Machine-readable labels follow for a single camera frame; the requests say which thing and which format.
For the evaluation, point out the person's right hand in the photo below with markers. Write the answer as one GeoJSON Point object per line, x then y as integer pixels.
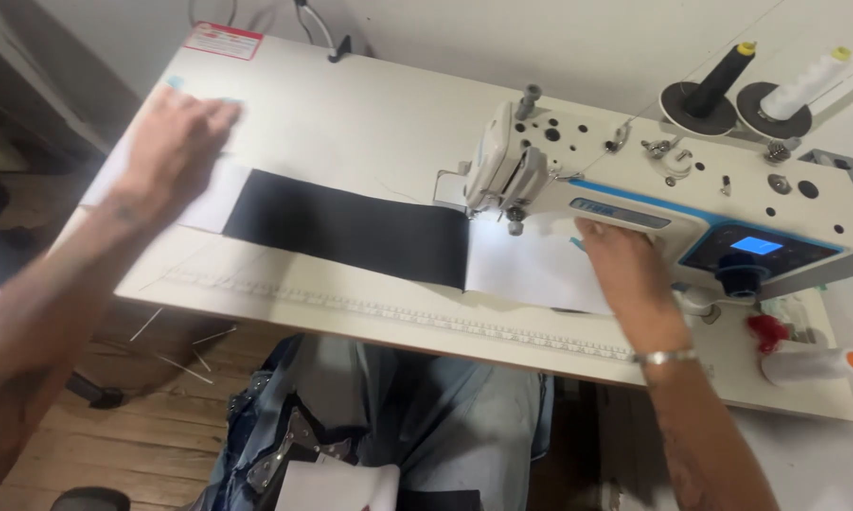
{"type": "Point", "coordinates": [632, 273]}

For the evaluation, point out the person's left hand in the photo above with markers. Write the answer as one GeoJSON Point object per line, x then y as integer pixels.
{"type": "Point", "coordinates": [171, 145]}

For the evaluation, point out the person's left fingers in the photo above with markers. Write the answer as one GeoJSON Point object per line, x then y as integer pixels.
{"type": "Point", "coordinates": [210, 120]}

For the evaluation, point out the large white fabric piece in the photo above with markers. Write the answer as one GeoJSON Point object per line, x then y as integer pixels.
{"type": "Point", "coordinates": [217, 195]}

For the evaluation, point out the small white fabric piece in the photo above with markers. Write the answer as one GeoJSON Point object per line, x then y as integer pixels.
{"type": "Point", "coordinates": [533, 270]}

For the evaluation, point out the red and white sticker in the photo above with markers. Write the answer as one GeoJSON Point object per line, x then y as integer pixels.
{"type": "Point", "coordinates": [223, 40]}

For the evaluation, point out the black fabric piece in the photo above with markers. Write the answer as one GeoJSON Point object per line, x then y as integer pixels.
{"type": "Point", "coordinates": [348, 227]}

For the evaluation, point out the dark furniture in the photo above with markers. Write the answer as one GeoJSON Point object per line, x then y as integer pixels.
{"type": "Point", "coordinates": [36, 92]}

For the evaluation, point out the measuring tape strip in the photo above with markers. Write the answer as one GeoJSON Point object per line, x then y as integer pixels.
{"type": "Point", "coordinates": [412, 316]}

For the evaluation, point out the black chair base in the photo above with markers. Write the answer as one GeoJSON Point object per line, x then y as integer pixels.
{"type": "Point", "coordinates": [96, 394]}

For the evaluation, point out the person's blue jeans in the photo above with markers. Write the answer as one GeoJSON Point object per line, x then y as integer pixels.
{"type": "Point", "coordinates": [433, 419]}

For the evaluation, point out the white and blue sewing machine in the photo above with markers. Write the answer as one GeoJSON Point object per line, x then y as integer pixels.
{"type": "Point", "coordinates": [682, 184]}

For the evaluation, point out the thread stand with black discs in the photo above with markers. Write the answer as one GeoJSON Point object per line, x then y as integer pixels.
{"type": "Point", "coordinates": [703, 124]}

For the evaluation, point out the black thread cone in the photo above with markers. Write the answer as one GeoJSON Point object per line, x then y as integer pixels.
{"type": "Point", "coordinates": [717, 81]}

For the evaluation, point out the white thread cone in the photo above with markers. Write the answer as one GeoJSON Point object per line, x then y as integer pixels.
{"type": "Point", "coordinates": [803, 85]}

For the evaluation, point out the red thread tuft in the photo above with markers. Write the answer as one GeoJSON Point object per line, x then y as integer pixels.
{"type": "Point", "coordinates": [767, 332]}

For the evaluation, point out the clear plastic container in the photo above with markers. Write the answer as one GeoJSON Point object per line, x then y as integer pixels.
{"type": "Point", "coordinates": [788, 316]}

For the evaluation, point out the white spool with orange cap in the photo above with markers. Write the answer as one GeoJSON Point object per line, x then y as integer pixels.
{"type": "Point", "coordinates": [810, 363]}

